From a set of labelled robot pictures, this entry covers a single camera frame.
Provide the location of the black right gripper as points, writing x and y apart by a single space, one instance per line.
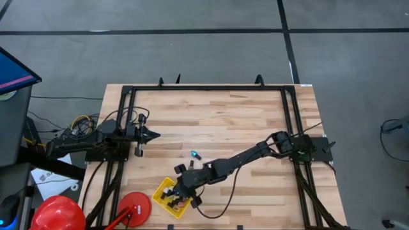
195 179

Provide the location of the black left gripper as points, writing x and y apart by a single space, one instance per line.
132 134

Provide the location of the blue nail polish bottle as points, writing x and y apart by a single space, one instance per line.
174 191

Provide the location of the teal nail polish bottle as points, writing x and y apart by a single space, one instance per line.
194 154

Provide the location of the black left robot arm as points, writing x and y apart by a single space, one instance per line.
80 143

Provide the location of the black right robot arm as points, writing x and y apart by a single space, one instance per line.
243 159

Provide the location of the cream white nail polish bottle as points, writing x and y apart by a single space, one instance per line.
165 193

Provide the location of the yellow plastic basket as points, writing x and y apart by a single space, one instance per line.
158 196

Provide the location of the red lamp base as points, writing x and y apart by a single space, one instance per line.
140 204

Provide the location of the white tape roll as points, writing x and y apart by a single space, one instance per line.
71 186

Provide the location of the black desk bar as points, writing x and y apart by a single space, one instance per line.
48 163

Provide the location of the white paper sheet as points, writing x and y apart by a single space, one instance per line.
54 188

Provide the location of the dark grey cabinet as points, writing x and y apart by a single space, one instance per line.
12 127

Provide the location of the white round disc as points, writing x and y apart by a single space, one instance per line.
8 96

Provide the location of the computer monitor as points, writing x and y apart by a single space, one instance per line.
12 73

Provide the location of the black computer mouse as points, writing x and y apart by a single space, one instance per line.
9 209

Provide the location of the white table label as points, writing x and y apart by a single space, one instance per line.
306 85

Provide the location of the grey chair leg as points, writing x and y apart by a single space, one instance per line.
396 224

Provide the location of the black frame bracket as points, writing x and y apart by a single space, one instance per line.
160 83
259 81
178 79

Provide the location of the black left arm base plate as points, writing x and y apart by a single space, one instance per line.
96 157

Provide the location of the black aluminium table frame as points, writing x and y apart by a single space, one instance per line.
207 87

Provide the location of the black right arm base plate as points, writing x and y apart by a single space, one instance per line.
321 153

